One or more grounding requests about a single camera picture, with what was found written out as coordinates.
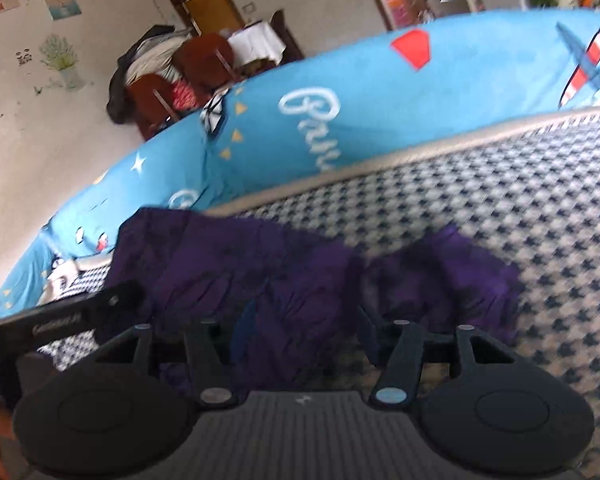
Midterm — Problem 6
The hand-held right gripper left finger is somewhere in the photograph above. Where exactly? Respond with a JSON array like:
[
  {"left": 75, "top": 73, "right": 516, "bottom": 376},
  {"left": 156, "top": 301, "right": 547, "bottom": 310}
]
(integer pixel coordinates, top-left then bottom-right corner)
[{"left": 95, "top": 305, "right": 258, "bottom": 407}]

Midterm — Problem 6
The red floral cloth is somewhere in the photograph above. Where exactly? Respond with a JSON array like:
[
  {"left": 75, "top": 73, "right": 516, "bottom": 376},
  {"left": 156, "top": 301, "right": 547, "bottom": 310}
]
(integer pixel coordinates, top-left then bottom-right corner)
[{"left": 172, "top": 80, "right": 201, "bottom": 111}]

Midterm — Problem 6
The houndstooth sofa seat cover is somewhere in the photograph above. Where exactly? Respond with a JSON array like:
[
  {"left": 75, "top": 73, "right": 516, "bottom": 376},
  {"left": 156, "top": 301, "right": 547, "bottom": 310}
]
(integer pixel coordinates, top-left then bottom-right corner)
[{"left": 35, "top": 105, "right": 600, "bottom": 480}]

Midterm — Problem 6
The blue wall poster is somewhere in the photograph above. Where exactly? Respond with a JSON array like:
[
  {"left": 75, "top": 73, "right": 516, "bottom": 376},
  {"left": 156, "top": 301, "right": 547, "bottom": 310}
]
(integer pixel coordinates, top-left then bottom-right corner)
[{"left": 42, "top": 0, "right": 82, "bottom": 22}]

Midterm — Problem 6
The yellow wooden door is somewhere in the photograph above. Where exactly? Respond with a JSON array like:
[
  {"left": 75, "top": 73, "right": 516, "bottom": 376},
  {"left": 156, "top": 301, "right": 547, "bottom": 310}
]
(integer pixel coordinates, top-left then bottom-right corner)
[{"left": 171, "top": 0, "right": 246, "bottom": 36}]

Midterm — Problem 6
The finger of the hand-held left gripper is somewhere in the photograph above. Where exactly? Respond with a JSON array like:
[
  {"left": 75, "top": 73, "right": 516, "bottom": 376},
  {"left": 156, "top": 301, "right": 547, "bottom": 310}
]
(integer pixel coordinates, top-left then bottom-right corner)
[{"left": 94, "top": 281, "right": 146, "bottom": 330}]

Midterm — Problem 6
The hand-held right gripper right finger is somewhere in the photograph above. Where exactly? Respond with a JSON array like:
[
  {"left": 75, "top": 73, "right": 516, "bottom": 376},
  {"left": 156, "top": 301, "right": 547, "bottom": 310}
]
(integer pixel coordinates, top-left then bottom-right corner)
[{"left": 357, "top": 306, "right": 520, "bottom": 408}]

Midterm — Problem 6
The table with white cloth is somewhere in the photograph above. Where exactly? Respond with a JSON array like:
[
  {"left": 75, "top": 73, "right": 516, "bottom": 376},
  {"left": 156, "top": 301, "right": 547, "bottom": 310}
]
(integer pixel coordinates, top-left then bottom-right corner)
[{"left": 227, "top": 21, "right": 287, "bottom": 66}]

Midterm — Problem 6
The blue printed sofa cover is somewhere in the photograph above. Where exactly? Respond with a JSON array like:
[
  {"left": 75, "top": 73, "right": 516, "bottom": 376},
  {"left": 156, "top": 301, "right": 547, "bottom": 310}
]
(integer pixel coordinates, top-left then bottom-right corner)
[{"left": 0, "top": 10, "right": 600, "bottom": 326}]

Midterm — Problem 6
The purple floral shirt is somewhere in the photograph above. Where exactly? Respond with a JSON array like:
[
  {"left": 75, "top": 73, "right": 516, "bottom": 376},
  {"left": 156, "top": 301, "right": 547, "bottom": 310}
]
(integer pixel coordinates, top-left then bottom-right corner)
[{"left": 107, "top": 207, "right": 523, "bottom": 396}]

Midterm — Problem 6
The brown wooden chair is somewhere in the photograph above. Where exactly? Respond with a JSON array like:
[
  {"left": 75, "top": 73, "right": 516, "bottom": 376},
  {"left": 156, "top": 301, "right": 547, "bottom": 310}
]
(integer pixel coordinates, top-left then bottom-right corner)
[
  {"left": 172, "top": 34, "right": 241, "bottom": 96},
  {"left": 272, "top": 9, "right": 306, "bottom": 61},
  {"left": 127, "top": 74, "right": 181, "bottom": 141}
]

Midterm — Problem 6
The lavender vase wall sticker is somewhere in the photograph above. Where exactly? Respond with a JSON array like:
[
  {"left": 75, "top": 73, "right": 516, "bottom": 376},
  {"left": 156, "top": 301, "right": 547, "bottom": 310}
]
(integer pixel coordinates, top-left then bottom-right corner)
[{"left": 39, "top": 34, "right": 83, "bottom": 91}]

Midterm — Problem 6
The pile of coats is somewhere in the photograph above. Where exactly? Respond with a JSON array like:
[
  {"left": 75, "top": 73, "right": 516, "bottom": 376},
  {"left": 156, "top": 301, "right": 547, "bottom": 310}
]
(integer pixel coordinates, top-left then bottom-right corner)
[{"left": 106, "top": 25, "right": 191, "bottom": 123}]

